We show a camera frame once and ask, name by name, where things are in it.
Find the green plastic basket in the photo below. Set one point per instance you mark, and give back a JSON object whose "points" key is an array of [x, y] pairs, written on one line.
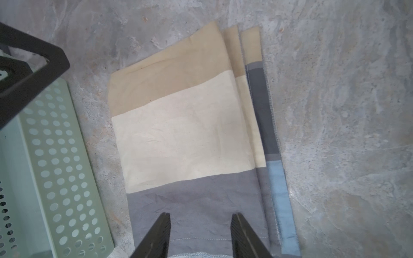
{"points": [[50, 204]]}

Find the beige grey striped pillowcase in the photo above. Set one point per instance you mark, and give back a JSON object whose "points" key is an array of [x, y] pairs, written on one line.
{"points": [[196, 138]]}

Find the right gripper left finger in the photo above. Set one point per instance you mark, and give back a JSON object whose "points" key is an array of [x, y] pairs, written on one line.
{"points": [[156, 242]]}

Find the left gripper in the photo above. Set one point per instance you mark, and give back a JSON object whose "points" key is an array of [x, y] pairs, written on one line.
{"points": [[21, 84]]}

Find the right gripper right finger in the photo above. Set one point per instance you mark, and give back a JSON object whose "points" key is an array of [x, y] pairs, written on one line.
{"points": [[245, 242]]}

